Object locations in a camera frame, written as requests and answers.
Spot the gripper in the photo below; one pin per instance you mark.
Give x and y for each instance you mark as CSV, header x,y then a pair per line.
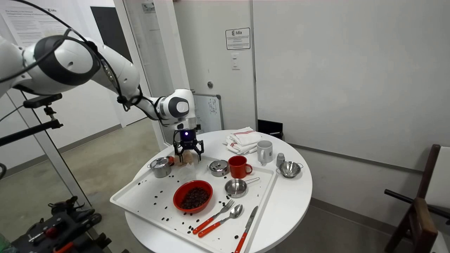
x,y
188,135

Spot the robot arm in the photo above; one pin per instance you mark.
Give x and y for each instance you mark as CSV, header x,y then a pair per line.
x,y
119,72

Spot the red bowl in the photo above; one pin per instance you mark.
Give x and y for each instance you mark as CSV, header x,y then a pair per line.
x,y
181,196

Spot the small orange object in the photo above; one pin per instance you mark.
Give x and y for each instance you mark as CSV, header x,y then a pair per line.
x,y
171,160

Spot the steel pot with lid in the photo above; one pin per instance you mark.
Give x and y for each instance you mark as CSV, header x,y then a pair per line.
x,y
160,168

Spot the small steel pot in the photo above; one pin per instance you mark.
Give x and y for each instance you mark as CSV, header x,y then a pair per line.
x,y
219,168

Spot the whiteboard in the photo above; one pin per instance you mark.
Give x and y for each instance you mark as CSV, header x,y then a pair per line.
x,y
207,112

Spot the heap of coffee beans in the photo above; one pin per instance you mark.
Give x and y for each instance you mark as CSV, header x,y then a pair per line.
x,y
195,198

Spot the red mug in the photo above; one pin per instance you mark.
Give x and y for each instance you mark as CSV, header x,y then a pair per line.
x,y
238,168

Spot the white cloth with red stripe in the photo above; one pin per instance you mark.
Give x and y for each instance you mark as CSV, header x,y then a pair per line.
x,y
244,138

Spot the scattered coffee beans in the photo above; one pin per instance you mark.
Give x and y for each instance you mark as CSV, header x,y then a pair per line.
x,y
154,196

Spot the small steel pan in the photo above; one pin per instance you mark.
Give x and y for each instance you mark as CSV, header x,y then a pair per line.
x,y
235,188

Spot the white plastic tray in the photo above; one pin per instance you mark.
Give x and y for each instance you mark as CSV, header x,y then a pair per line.
x,y
253,189

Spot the white mug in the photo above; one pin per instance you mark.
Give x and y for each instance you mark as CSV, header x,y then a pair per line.
x,y
265,151

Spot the black bin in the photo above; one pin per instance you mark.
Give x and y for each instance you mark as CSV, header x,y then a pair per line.
x,y
270,128

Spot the small grey shaker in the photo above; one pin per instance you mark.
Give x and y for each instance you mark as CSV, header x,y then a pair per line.
x,y
280,160

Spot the small white notice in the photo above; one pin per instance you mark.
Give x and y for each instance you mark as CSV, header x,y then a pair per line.
x,y
235,61

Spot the small steel colander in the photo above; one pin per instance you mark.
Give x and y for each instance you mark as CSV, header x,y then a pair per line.
x,y
289,169

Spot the white door sign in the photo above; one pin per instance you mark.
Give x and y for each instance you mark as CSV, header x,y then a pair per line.
x,y
238,38

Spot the black gear with red parts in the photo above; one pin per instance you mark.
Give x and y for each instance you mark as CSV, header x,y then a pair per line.
x,y
59,228

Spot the wooden chair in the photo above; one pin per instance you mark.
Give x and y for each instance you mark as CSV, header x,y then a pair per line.
x,y
422,221

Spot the dark wall panel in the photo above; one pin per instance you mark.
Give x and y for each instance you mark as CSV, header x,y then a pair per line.
x,y
110,31

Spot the camera on mount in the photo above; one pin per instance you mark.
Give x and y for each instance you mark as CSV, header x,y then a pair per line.
x,y
35,130

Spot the white wall poster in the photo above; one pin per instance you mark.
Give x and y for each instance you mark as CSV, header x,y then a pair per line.
x,y
28,23

